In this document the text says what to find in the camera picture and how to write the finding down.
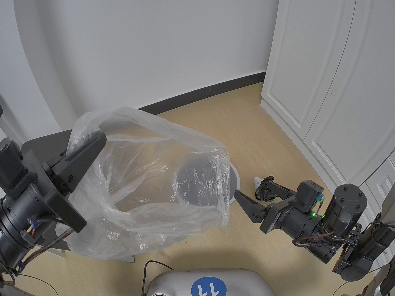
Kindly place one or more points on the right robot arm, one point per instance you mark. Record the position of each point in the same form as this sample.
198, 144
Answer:
345, 208

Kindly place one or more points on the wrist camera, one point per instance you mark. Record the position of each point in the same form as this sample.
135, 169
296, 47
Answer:
308, 194
10, 165

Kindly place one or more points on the white printed paper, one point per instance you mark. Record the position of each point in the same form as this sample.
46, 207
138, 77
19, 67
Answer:
256, 182

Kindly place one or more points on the white wardrobe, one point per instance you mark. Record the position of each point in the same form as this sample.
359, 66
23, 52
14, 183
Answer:
324, 72

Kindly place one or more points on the light grey trash bin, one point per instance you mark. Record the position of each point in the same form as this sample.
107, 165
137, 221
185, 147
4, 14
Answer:
237, 182

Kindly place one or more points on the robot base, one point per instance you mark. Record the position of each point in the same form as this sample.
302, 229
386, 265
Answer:
209, 281

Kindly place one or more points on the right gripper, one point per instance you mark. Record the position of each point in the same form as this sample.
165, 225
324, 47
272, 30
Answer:
287, 220

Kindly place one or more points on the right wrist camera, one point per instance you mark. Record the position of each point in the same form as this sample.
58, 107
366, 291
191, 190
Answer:
308, 194

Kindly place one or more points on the grey white chair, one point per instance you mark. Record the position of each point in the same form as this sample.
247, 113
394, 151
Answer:
40, 146

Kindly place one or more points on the crumpled black plastic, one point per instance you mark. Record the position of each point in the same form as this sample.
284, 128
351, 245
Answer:
262, 194

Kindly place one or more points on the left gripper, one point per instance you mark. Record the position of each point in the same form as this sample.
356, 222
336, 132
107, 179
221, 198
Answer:
46, 202

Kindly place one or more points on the clear plastic bag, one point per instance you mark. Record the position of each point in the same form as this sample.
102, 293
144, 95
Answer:
139, 153

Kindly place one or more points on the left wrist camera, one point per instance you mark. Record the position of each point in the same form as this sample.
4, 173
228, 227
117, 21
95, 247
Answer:
10, 165

